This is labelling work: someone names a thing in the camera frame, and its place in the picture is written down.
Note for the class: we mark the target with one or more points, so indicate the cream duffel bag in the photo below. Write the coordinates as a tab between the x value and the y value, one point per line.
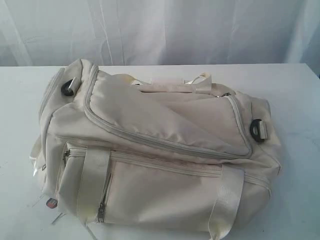
116	150

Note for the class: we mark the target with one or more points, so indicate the white backdrop curtain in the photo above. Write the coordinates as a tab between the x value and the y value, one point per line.
159	32

